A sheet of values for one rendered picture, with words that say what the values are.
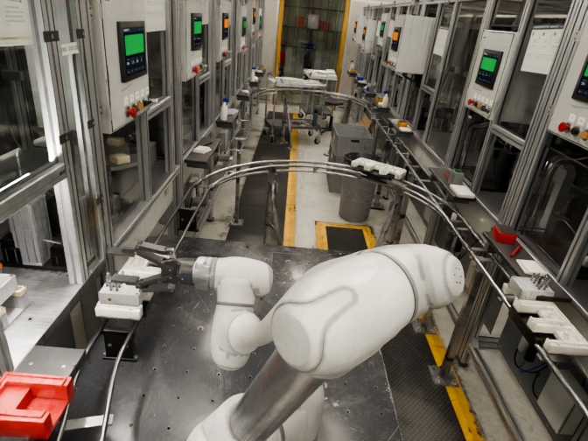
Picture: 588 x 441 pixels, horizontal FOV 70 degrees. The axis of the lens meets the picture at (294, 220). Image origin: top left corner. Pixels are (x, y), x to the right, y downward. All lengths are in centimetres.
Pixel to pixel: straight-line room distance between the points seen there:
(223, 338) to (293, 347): 55
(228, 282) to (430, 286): 61
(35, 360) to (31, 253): 47
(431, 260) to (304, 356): 25
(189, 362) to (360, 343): 105
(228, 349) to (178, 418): 37
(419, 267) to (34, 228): 128
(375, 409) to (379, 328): 91
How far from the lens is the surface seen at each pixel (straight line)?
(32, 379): 121
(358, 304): 57
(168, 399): 147
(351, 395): 151
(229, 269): 113
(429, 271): 67
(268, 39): 927
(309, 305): 56
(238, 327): 109
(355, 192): 405
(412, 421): 242
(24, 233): 165
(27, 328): 145
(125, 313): 149
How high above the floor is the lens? 178
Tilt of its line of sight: 26 degrees down
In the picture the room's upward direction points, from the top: 6 degrees clockwise
